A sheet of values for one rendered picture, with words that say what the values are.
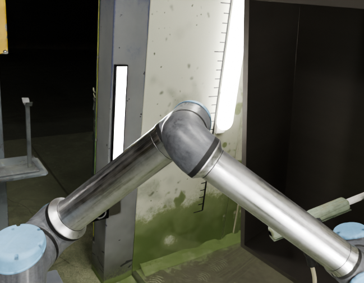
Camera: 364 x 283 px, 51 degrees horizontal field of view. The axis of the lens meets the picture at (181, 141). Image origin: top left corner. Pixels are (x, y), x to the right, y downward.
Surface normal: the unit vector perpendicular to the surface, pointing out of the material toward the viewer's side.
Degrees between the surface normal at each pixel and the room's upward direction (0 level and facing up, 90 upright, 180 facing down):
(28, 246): 5
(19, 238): 5
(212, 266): 0
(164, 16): 90
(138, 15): 90
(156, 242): 90
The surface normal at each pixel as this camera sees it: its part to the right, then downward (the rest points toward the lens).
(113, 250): 0.56, 0.34
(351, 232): -0.25, -0.95
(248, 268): 0.10, -0.94
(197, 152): -0.14, -0.07
